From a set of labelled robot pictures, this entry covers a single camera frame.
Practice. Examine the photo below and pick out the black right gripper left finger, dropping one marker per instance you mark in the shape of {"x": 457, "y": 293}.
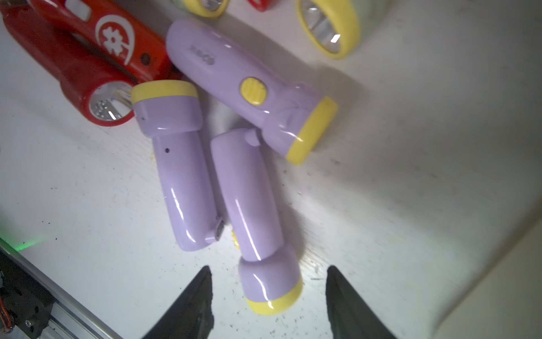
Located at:
{"x": 190, "y": 316}

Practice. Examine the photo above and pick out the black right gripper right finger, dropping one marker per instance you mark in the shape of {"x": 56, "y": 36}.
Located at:
{"x": 348, "y": 314}

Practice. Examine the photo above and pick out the purple flashlight with yellow button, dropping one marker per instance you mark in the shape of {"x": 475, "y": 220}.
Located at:
{"x": 292, "y": 116}

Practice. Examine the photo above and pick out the cream plastic storage tray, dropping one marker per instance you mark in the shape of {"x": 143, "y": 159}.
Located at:
{"x": 506, "y": 302}

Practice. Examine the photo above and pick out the large purple flashlight yellow rim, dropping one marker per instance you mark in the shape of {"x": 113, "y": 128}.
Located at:
{"x": 168, "y": 112}

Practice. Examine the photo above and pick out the large red flashlight white logo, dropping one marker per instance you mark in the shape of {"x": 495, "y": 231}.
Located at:
{"x": 117, "y": 33}

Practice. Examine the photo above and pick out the large pale green flashlight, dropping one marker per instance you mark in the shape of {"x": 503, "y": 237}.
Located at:
{"x": 338, "y": 27}

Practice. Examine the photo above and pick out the medium green flashlight yellow rim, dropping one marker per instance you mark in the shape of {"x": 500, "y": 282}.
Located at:
{"x": 203, "y": 8}

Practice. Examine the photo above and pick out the small red flashlight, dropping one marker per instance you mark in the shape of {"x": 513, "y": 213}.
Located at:
{"x": 261, "y": 5}

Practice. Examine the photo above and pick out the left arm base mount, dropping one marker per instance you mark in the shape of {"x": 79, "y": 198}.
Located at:
{"x": 25, "y": 303}

